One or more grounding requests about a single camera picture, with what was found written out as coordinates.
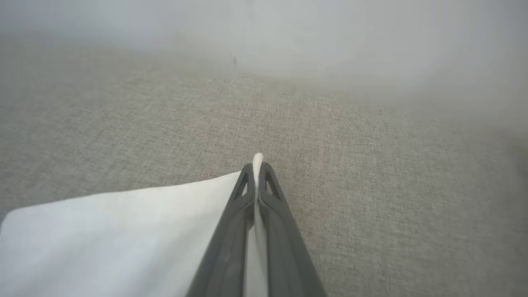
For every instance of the red jersey with white sleeves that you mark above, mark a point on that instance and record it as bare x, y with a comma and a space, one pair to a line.
115, 243

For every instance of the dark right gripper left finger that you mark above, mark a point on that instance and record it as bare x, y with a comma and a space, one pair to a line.
227, 251

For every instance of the grey fabric sofa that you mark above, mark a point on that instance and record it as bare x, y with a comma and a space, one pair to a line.
392, 185

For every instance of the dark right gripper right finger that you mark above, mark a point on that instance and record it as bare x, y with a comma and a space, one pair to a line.
284, 251

